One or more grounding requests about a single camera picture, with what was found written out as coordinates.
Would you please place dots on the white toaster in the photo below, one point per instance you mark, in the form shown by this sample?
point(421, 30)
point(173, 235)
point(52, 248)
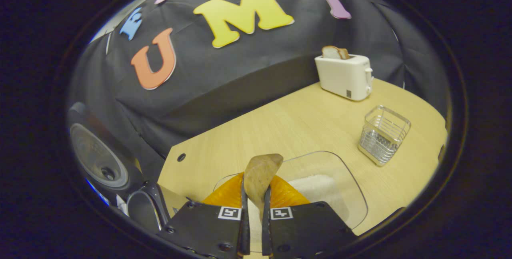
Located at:
point(344, 77)

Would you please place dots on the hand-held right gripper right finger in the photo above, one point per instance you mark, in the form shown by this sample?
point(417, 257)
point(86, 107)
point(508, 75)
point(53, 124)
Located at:
point(266, 235)

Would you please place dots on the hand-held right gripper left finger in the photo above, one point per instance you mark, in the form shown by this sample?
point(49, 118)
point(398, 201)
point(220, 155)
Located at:
point(244, 231)

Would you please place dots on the clear plastic container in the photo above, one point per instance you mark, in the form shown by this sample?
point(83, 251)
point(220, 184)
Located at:
point(344, 179)

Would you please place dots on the black backdrop cloth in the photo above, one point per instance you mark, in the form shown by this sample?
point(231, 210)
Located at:
point(240, 71)

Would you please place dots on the silver black rice cooker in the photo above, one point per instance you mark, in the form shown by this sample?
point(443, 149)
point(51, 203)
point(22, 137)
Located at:
point(98, 155)

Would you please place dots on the wooden spoon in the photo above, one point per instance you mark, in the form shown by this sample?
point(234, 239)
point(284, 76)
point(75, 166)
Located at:
point(260, 171)

